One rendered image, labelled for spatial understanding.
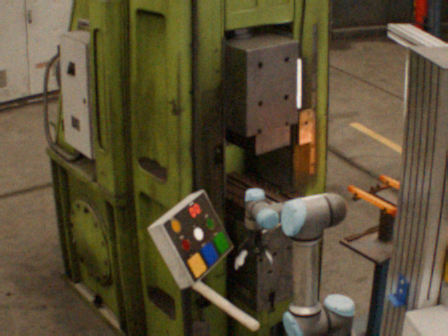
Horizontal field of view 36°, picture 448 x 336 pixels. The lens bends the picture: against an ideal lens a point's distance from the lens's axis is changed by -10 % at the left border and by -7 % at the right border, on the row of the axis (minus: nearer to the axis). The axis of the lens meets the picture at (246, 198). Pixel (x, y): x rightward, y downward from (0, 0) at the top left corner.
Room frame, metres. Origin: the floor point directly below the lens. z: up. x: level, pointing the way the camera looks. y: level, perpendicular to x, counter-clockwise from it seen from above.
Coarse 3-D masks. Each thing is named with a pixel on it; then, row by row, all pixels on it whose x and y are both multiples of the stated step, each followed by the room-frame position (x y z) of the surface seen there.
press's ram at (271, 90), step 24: (240, 48) 3.03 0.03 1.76; (264, 48) 3.05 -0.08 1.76; (288, 48) 3.13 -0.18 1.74; (240, 72) 3.02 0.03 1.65; (264, 72) 3.05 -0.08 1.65; (288, 72) 3.13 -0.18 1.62; (240, 96) 3.02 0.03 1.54; (264, 96) 3.05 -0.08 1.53; (288, 96) 3.14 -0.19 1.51; (240, 120) 3.02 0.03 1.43; (264, 120) 3.05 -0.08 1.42; (288, 120) 3.14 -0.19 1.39
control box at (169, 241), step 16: (176, 208) 2.67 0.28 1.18; (208, 208) 2.77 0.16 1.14; (160, 224) 2.51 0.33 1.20; (192, 224) 2.64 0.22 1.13; (160, 240) 2.51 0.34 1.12; (176, 240) 2.52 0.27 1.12; (192, 240) 2.58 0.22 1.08; (208, 240) 2.65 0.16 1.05; (176, 256) 2.48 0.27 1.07; (192, 256) 2.53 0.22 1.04; (176, 272) 2.48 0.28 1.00; (192, 272) 2.48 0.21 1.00
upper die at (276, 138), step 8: (280, 128) 3.11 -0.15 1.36; (288, 128) 3.14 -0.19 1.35; (232, 136) 3.15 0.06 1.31; (240, 136) 3.10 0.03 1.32; (256, 136) 3.02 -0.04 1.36; (264, 136) 3.05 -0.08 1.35; (272, 136) 3.08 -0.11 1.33; (280, 136) 3.11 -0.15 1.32; (288, 136) 3.14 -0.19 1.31; (240, 144) 3.10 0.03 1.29; (248, 144) 3.06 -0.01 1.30; (256, 144) 3.02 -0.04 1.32; (264, 144) 3.05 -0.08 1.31; (272, 144) 3.08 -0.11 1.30; (280, 144) 3.11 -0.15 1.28; (288, 144) 3.14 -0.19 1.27; (256, 152) 3.02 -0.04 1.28
